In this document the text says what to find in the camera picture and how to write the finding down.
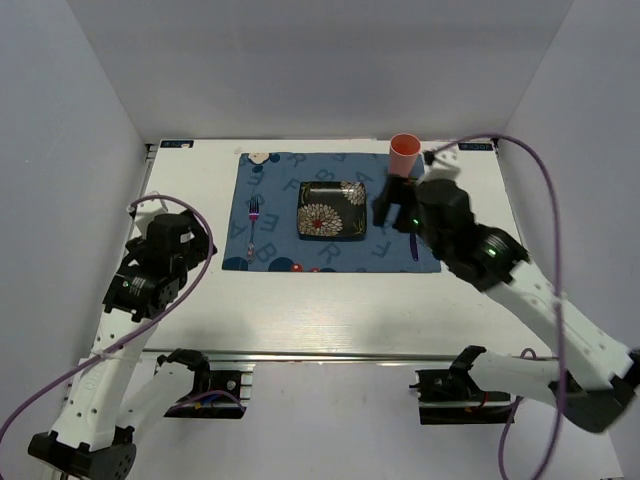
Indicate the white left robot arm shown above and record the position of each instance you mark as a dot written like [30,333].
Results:
[97,433]

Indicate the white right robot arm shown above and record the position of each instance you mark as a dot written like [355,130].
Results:
[592,377]

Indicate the right blue table label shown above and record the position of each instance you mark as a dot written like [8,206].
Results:
[475,146]

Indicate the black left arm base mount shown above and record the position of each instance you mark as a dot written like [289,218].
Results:
[221,391]

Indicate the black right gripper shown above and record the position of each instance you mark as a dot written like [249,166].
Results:
[394,192]

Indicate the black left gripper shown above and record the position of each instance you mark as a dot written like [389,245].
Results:
[198,243]

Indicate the purple plastic knife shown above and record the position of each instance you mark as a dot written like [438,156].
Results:
[413,243]

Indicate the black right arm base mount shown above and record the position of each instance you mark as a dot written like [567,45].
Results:
[447,400]

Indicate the black floral square plate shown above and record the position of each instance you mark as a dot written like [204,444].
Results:
[332,210]

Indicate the silver fork pink band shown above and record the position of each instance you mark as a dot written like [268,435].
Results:
[254,215]

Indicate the pink plastic cup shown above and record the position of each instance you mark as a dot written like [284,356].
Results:
[403,152]

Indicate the blue cartoon print cloth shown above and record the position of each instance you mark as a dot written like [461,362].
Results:
[275,177]

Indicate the left blue table label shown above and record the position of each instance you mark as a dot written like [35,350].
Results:
[176,144]

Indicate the blue table label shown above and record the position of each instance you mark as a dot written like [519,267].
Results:
[475,146]
[176,144]

